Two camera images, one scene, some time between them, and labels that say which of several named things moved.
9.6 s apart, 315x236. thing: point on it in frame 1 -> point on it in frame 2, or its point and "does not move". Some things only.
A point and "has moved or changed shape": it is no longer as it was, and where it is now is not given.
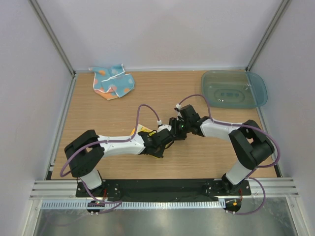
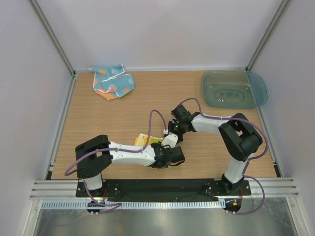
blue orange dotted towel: [110, 83] does not move
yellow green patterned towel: [142, 128] has moved or changed shape
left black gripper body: [159, 153] -> [164, 147]
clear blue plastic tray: [233, 89] does not move
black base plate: [165, 188] does not move
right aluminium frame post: [267, 32] does not move
